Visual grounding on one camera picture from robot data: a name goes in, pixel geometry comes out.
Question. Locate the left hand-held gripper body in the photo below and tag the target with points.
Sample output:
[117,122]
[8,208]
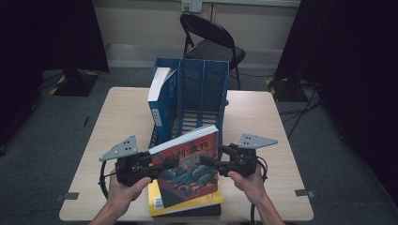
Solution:
[131,170]

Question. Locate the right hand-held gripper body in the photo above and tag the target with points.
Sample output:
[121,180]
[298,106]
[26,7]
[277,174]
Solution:
[242,162]

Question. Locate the red book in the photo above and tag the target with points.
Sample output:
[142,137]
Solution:
[187,184]

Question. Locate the yellow book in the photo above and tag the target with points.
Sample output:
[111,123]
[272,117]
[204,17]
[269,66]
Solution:
[187,207]

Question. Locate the blue book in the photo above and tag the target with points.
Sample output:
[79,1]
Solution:
[162,106]

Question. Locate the blue plastic file rack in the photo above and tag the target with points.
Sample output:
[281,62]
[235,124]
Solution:
[203,93]

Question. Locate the person's left hand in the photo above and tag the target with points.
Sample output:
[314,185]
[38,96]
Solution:
[125,195]

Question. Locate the person's right hand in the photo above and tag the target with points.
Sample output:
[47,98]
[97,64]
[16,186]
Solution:
[248,187]

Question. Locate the small black round object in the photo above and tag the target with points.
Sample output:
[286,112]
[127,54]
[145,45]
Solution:
[226,102]

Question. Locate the grey tape piece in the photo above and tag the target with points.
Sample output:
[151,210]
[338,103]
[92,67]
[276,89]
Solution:
[67,196]
[305,193]

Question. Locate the black stand base striped tape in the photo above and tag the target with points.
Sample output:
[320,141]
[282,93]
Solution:
[75,84]
[286,90]

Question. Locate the black folding chair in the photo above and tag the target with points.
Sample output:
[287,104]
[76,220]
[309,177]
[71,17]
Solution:
[212,47]

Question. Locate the black curtain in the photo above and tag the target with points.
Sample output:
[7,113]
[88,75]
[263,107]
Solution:
[37,47]
[353,62]

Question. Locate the white wall socket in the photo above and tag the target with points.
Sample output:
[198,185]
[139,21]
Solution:
[191,5]

